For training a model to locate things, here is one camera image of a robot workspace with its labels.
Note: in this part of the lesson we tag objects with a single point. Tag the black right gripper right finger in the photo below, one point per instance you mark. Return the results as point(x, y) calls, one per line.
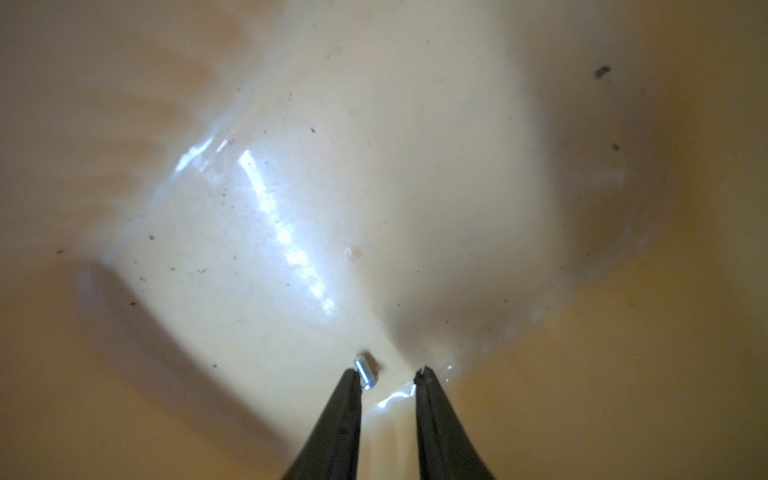
point(444, 449)

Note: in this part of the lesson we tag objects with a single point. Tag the silver screw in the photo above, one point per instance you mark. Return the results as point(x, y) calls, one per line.
point(367, 373)

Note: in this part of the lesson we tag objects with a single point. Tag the yellow plastic storage box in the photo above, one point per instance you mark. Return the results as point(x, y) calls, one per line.
point(209, 209)

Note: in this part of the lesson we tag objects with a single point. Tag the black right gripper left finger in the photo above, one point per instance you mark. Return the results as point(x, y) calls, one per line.
point(332, 449)

